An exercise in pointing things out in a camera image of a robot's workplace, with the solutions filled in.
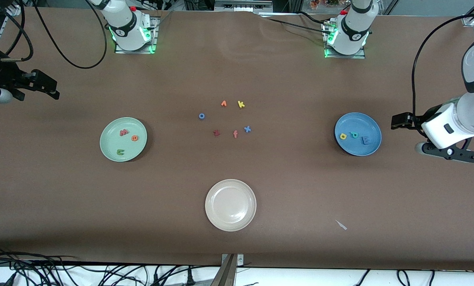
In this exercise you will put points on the orange artificial flowers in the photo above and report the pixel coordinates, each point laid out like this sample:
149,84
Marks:
320,4

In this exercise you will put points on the green plate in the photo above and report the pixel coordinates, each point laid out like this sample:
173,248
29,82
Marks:
109,143

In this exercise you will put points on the grey metal post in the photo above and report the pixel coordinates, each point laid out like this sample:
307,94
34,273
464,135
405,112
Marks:
225,276

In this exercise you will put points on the brown table cover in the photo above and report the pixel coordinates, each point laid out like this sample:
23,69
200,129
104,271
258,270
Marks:
236,59

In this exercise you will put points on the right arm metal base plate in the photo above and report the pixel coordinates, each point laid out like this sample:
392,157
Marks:
154,39

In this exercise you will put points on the small metal bracket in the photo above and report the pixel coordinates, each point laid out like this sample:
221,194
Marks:
240,260

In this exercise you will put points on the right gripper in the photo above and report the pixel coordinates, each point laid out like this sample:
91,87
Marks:
7,80

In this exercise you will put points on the beige plate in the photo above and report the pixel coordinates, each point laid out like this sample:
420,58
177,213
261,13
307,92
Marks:
231,205

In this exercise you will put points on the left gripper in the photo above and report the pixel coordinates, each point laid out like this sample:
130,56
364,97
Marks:
416,120

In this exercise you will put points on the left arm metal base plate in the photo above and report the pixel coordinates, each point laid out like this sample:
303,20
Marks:
356,57

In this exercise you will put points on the small white paper scrap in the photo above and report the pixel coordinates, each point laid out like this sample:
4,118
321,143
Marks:
341,225

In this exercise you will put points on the pink foam letter w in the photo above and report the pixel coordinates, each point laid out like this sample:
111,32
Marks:
124,132

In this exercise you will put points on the blue foam letter E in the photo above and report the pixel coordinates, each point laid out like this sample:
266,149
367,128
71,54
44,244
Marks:
365,140

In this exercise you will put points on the grey power strip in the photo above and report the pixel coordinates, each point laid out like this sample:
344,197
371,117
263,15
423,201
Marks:
240,4

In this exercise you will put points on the blue plate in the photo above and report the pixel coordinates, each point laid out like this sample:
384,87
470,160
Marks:
356,149

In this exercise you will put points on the teal foam letter p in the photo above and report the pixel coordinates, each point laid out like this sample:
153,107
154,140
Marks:
354,135

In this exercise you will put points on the aluminium frame profile along edge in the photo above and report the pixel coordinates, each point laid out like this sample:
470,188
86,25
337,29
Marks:
0,35

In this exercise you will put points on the yellow foam letter d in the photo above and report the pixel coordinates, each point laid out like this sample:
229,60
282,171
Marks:
343,136

